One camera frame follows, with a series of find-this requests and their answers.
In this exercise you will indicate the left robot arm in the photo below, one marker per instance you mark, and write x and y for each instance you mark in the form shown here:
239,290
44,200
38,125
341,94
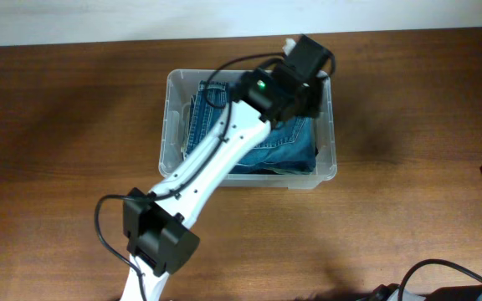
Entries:
157,223

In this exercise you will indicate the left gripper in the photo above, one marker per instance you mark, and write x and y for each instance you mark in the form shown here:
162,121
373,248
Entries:
314,100

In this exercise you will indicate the dark blue jeans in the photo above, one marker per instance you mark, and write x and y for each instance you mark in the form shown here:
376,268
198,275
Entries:
289,149

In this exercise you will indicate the clear plastic storage bin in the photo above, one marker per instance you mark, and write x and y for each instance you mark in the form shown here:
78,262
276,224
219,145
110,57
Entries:
182,84

